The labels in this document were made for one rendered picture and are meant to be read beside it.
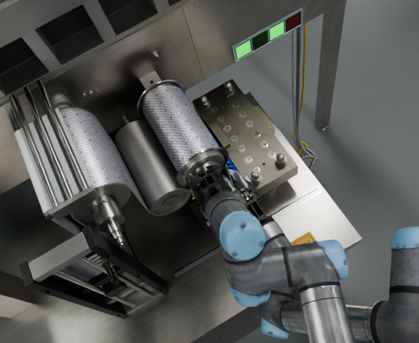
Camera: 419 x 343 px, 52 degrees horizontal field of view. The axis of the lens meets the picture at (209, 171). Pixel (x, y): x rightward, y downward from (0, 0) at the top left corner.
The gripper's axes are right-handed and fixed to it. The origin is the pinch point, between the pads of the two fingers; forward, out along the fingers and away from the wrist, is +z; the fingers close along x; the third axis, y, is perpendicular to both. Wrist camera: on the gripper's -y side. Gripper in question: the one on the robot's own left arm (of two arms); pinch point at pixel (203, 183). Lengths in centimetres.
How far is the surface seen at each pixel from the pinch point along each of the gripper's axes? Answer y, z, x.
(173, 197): -2.2, 7.1, 8.6
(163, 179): 3.3, 7.7, 8.3
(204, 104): 6.7, 40.1, -14.6
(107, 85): 28.9, 23.9, 8.8
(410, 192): -99, 78, -96
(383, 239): -107, 68, -68
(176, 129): 13.3, 7.3, -0.9
